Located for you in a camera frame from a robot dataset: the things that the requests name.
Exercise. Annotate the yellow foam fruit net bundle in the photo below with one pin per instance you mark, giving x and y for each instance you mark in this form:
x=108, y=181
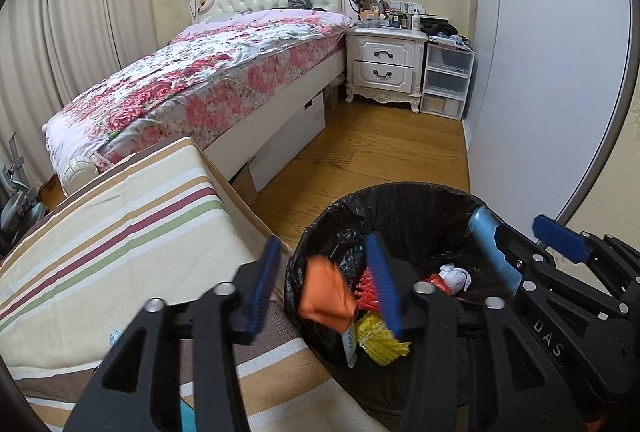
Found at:
x=380, y=342

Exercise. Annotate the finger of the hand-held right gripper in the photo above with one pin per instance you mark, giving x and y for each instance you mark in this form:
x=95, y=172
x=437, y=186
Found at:
x=560, y=234
x=492, y=242

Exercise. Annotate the beige curtain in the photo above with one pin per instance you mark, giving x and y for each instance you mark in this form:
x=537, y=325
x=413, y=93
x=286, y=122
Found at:
x=75, y=22

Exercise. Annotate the small dark bundle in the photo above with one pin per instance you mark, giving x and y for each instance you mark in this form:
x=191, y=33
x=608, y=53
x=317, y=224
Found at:
x=300, y=1

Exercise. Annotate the clear plastic drawer unit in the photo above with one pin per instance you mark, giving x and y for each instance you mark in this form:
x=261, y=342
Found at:
x=447, y=80

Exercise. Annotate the white cardboard box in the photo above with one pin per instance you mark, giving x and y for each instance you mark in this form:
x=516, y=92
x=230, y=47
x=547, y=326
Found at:
x=295, y=137

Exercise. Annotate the grey wardrobe door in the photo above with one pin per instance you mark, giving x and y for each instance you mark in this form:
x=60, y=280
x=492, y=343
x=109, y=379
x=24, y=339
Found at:
x=545, y=62

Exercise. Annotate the smooth orange packet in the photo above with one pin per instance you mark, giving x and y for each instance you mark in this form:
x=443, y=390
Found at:
x=325, y=292

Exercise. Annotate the floral quilt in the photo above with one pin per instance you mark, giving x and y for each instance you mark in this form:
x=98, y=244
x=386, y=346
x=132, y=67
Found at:
x=200, y=77

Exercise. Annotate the grey office chair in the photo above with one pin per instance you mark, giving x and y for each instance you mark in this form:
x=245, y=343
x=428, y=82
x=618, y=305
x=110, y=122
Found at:
x=15, y=207

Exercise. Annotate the black cloth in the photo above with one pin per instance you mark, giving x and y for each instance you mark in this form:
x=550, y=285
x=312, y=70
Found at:
x=442, y=30

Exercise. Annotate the bin with black bag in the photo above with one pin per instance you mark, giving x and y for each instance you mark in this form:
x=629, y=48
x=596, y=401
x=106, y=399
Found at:
x=415, y=212

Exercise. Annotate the striped tablecloth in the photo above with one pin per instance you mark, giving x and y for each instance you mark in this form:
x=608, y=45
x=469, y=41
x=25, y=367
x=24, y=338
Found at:
x=125, y=222

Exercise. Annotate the white nightstand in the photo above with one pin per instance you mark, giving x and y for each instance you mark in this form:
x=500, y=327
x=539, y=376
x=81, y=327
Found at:
x=385, y=62

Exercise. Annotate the red and white wrapper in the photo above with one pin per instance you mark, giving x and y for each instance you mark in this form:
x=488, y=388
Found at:
x=437, y=283

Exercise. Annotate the person's right forearm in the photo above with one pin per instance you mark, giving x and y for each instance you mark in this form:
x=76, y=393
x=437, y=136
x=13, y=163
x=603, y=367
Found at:
x=597, y=424

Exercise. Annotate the wall outlet strip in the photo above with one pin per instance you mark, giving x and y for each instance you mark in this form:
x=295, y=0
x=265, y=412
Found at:
x=407, y=6

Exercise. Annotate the white crumpled paper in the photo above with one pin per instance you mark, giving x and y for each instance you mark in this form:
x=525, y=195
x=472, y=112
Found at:
x=457, y=277

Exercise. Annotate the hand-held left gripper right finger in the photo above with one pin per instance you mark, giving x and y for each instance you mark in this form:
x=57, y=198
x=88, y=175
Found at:
x=382, y=282

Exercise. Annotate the group of bottles and jars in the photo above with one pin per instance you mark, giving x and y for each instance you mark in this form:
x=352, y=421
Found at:
x=385, y=12

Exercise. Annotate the orange foam fruit net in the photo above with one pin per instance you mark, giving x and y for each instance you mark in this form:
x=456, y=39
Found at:
x=367, y=292

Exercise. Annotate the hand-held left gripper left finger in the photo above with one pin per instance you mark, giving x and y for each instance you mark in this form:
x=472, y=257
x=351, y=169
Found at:
x=262, y=282

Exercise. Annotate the light blue wrapper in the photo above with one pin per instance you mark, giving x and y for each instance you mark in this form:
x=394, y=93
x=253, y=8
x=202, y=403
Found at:
x=115, y=337

